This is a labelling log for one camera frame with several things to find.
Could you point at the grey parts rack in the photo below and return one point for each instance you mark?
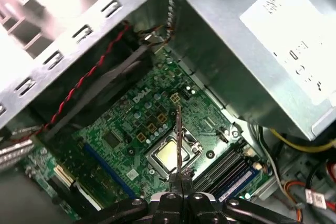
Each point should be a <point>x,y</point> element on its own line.
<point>23,24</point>

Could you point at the white expansion slot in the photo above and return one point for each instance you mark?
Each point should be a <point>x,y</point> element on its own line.
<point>64,175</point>

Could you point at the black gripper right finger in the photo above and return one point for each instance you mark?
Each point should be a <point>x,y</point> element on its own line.
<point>194,211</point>

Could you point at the silver CPU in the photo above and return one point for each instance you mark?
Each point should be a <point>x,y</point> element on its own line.
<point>168,155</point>

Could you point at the grey power supply unit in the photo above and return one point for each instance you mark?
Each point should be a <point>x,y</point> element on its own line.
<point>236,77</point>

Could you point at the black open PC case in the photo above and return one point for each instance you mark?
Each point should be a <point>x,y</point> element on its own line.
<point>78,32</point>

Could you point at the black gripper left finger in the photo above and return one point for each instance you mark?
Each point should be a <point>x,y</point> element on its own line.
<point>173,208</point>

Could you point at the black case fan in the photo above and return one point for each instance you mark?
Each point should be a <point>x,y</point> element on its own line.
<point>118,72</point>

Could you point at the blue expansion slot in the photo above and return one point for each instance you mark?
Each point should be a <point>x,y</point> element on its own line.
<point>110,170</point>

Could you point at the green motherboard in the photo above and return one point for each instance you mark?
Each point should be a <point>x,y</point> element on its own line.
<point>110,119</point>

